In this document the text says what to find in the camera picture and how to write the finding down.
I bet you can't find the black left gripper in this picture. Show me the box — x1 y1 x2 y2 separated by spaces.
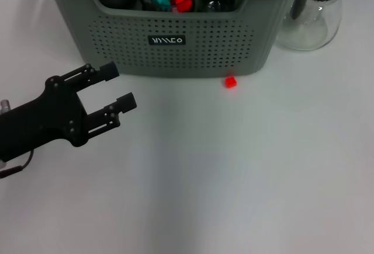
0 62 137 163

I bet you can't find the black cable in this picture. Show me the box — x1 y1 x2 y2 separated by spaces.
0 148 34 179

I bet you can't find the red sloped brick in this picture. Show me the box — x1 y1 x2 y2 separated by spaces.
176 0 193 13

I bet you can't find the grey-green perforated storage bin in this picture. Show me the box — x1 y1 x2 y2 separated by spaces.
37 0 306 78

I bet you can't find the glass carafe black lid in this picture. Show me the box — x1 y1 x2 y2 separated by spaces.
273 0 347 52

